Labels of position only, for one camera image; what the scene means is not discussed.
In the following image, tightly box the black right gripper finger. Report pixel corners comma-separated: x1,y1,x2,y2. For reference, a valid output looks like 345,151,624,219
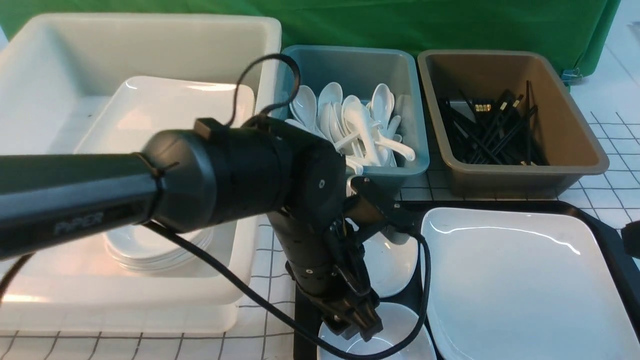
322,313,351,336

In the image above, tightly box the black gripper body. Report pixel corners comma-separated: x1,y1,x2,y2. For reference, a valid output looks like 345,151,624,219
285,212,381,326

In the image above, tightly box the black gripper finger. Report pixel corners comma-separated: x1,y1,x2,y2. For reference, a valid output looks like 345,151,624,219
350,307,384,342

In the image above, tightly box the white bowl tray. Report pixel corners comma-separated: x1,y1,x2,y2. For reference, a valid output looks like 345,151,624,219
363,233,418,298
318,302,437,360

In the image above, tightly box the large white square plate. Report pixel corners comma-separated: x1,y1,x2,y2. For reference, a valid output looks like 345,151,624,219
421,207,640,360

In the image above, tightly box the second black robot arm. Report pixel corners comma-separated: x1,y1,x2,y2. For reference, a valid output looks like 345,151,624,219
621,220,640,260

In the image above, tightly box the white spoon centre bin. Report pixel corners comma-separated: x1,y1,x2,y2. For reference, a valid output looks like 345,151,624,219
342,102,381,166

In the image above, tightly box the white spoon bin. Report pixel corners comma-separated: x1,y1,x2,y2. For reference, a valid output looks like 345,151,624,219
369,83,395,131
342,102,381,166

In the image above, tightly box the white spoon with red label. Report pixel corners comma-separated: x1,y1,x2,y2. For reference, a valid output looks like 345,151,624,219
289,85,318,133

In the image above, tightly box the white spoon right bin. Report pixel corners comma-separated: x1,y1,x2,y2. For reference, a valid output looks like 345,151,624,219
369,83,395,131

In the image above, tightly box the stack of white bowls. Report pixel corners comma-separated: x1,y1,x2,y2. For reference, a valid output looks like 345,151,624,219
103,225,195,274

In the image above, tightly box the teal plastic bin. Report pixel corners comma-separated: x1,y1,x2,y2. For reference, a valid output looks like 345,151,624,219
273,45,430,196

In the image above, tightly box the pile of black chopsticks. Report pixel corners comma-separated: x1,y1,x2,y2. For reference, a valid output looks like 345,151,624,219
438,80,550,166

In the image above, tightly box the stack of white square plates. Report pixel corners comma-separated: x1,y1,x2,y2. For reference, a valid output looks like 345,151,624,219
74,76,255,154

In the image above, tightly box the black serving tray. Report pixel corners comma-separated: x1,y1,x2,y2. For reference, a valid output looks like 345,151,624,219
292,200,640,360

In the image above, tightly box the brown plastic bin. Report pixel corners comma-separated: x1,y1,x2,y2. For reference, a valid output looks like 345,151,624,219
417,50,610,199

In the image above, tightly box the metal clamp on backdrop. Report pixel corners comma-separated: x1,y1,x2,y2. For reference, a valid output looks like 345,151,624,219
560,68,584,87

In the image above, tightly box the white checkered tablecloth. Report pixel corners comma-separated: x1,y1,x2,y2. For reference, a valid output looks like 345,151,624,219
0,45,640,360

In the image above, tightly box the large white plastic bin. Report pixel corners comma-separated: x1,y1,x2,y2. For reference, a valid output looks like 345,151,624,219
0,13,282,336

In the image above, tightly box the green cloth backdrop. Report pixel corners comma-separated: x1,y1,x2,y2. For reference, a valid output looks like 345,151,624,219
0,0,620,76

